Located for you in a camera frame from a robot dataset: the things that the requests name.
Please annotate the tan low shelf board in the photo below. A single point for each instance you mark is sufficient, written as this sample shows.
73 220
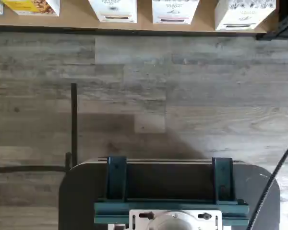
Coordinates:
74 20

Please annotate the thin black rod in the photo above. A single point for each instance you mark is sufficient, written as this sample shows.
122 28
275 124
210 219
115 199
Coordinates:
74 119

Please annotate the white box pink strip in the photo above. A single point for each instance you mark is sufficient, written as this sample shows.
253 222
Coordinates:
174 13

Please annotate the purely elizabeth yellow granola box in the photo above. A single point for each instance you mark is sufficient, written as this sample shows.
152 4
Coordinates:
33 7

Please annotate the dark gray rounded base platform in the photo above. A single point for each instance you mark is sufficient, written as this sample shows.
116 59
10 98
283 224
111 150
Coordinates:
170 179

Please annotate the white box green strip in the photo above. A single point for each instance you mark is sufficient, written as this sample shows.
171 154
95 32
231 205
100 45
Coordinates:
240 16

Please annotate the white box yellow strip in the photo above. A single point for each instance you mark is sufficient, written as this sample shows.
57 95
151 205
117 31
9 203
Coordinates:
116 12

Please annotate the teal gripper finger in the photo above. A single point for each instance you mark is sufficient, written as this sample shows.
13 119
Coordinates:
116 177
223 179

